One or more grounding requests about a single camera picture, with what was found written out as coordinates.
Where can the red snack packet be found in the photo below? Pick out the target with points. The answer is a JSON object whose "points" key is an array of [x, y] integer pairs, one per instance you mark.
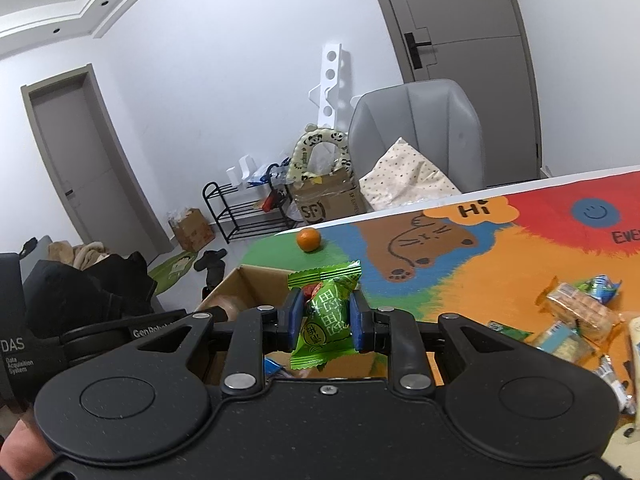
{"points": [[311, 291]]}

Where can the person's left hand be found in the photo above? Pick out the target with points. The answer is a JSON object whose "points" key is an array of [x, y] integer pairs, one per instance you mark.
{"points": [[20, 452]]}

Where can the colourful cartoon table mat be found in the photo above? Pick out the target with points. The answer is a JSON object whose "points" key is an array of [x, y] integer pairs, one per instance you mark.
{"points": [[500, 260]]}

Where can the green floor mat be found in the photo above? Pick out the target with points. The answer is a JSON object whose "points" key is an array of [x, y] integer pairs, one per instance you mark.
{"points": [[172, 270]]}

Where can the blue and green snack packet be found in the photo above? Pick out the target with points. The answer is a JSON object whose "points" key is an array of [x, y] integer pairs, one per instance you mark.
{"points": [[602, 287]]}

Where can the silver snack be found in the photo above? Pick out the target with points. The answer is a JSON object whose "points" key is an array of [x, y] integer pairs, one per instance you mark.
{"points": [[615, 382]]}

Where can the white plastic holder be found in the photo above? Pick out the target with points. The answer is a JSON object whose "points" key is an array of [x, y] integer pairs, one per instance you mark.
{"points": [[240, 170]]}

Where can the dark cloth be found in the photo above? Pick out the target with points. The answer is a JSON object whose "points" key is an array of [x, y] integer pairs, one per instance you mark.
{"points": [[90, 287]]}

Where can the bright green snack packet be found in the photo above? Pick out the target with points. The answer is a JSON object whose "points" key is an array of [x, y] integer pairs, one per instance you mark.
{"points": [[327, 310]]}

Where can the black shoe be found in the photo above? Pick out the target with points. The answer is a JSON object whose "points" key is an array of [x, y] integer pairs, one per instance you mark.
{"points": [[212, 282], [210, 258]]}

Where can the dotted cream pillow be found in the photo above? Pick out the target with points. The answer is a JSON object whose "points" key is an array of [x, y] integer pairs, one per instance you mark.
{"points": [[405, 175]]}

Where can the small cardboard box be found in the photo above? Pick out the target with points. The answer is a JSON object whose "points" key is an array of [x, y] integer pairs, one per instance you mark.
{"points": [[192, 230]]}

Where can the grey interior door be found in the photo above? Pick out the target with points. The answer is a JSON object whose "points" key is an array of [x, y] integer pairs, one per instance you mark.
{"points": [[75, 160], [460, 10]]}

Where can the red item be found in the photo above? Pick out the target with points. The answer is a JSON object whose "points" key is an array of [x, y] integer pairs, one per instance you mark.
{"points": [[270, 201]]}

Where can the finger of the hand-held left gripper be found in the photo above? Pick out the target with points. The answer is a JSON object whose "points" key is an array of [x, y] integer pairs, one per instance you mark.
{"points": [[115, 332]]}

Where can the pale blue cracker packet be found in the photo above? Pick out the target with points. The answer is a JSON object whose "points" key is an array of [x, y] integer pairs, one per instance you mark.
{"points": [[562, 341]]}

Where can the tangerine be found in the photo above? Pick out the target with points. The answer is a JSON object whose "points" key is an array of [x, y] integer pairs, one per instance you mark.
{"points": [[308, 239]]}

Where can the white packet with blue label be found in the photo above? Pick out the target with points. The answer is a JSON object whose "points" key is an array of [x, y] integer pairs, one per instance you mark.
{"points": [[635, 335]]}

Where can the grey chair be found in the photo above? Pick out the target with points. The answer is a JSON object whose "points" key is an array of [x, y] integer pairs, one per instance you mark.
{"points": [[425, 125]]}

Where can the white perforated board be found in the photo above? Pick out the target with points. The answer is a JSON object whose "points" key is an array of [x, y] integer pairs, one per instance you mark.
{"points": [[330, 80]]}

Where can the orange-ended cracker packet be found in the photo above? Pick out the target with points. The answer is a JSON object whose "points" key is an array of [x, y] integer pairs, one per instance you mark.
{"points": [[580, 307]]}

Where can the dark green snack packet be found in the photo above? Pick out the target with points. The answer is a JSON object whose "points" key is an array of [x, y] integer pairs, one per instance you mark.
{"points": [[507, 331]]}

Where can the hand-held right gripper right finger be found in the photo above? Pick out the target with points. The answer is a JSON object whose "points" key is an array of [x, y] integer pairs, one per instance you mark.
{"points": [[359, 322]]}

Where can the blue and white bag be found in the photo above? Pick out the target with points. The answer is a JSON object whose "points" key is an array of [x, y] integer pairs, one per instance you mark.
{"points": [[262, 175]]}

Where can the brown shipping box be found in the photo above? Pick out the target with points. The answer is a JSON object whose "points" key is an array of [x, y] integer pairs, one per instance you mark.
{"points": [[325, 202]]}

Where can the beige blanket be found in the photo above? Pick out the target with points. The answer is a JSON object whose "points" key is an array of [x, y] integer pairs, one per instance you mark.
{"points": [[80, 254]]}

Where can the black shoe rack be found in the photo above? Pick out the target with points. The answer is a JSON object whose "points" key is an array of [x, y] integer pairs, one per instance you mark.
{"points": [[240, 215]]}

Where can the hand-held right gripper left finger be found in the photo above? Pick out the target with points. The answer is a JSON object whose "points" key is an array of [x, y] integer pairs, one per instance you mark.
{"points": [[292, 322]]}

